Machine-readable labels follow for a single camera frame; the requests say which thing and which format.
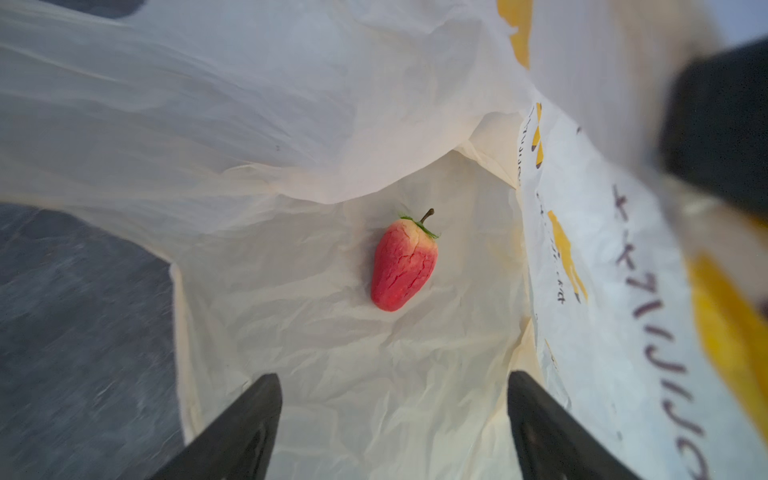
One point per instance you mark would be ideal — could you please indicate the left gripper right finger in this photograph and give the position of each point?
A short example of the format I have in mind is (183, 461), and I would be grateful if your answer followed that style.
(549, 442)

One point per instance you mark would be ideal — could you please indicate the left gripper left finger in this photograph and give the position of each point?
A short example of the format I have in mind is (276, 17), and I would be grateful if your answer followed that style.
(239, 443)

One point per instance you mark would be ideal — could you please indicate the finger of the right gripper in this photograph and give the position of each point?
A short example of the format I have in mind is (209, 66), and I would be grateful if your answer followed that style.
(715, 132)

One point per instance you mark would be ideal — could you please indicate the red strawberry large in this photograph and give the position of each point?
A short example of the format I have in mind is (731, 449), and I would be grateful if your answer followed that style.
(404, 260)

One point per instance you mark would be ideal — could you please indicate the banana print plastic bag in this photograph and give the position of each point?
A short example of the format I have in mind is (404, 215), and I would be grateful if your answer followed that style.
(263, 148)

